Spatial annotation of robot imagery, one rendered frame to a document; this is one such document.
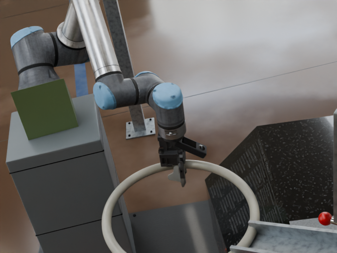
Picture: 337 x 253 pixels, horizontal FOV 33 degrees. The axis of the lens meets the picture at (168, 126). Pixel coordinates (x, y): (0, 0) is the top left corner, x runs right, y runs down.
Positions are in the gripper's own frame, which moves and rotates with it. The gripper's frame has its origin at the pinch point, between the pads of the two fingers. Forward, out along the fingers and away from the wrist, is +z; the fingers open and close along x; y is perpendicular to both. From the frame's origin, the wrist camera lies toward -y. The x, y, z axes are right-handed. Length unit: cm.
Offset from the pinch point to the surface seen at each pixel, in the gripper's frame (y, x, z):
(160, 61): 42, -254, 97
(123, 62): 51, -157, 41
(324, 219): -38, 55, -35
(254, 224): -22.7, 30.5, -8.0
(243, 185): -20.1, 12.4, -7.0
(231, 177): -16.5, 8.4, -6.8
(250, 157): -23.3, -21.4, 9.6
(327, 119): -54, -34, 3
